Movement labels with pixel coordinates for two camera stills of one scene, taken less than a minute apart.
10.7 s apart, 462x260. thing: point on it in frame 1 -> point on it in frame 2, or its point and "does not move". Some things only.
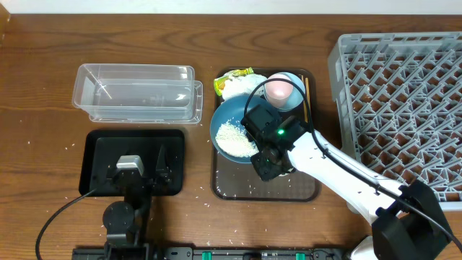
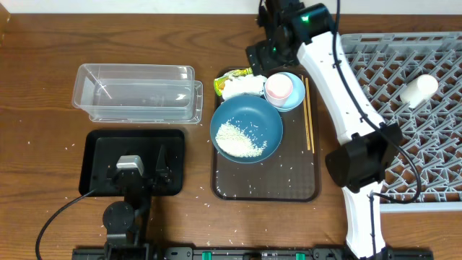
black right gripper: (266, 172) -> (263, 50)
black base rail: (217, 253) does not move
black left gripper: (135, 177) does not move
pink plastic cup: (279, 92) does not move
